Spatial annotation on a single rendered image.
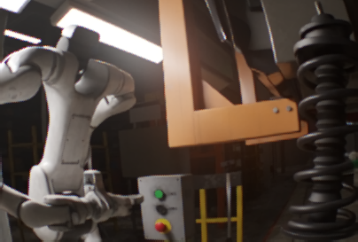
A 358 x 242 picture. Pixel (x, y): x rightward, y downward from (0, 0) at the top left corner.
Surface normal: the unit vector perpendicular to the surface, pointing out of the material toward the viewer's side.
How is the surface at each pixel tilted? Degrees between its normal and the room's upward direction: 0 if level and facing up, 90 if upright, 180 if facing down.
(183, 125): 90
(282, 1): 90
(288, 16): 90
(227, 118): 90
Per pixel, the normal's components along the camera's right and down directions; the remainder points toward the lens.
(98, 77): -0.46, -0.08
